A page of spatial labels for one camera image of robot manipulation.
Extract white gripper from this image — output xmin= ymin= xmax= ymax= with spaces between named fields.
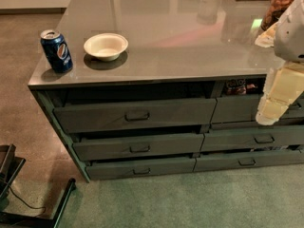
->
xmin=256 ymin=62 xmax=304 ymax=125

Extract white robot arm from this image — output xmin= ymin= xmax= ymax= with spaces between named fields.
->
xmin=256 ymin=0 xmax=304 ymax=125

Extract snack bags in drawer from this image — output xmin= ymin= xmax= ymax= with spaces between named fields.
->
xmin=223 ymin=78 xmax=265 ymax=96

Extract clear jar of snacks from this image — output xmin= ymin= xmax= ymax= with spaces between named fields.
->
xmin=260 ymin=0 xmax=294 ymax=30

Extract white paper bowl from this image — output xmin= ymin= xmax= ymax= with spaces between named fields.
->
xmin=84 ymin=33 xmax=128 ymax=62

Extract blue Pepsi soda can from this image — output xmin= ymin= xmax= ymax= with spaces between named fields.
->
xmin=40 ymin=29 xmax=73 ymax=73

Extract black metal stand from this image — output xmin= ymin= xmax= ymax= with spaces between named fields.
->
xmin=1 ymin=144 xmax=79 ymax=228

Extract grey drawer cabinet frame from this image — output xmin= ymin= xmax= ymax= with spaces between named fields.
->
xmin=28 ymin=0 xmax=304 ymax=181

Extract black cable on floor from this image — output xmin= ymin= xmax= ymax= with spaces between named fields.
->
xmin=9 ymin=185 xmax=47 ymax=211

